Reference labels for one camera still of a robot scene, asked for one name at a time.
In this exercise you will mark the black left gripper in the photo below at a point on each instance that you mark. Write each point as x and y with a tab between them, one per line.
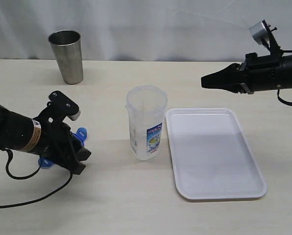
63	148

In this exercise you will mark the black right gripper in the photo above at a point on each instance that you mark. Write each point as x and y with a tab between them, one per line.
259	73

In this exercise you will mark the blue plastic lid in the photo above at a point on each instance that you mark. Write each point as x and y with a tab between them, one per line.
80	134

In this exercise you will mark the clear plastic tall container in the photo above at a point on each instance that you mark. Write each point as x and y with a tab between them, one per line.
146	107

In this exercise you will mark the stainless steel tumbler cup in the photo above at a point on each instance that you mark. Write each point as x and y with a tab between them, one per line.
66	47

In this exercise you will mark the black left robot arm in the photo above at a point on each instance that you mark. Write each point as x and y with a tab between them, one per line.
21	133

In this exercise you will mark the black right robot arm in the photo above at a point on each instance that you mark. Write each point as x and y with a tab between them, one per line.
285	75

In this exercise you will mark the white rectangular plastic tray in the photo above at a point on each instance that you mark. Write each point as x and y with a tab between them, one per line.
211	158

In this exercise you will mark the white fabric backdrop curtain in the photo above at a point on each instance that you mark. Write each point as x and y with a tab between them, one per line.
143	30

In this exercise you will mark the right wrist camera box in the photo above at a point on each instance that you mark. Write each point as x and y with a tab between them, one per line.
262	34

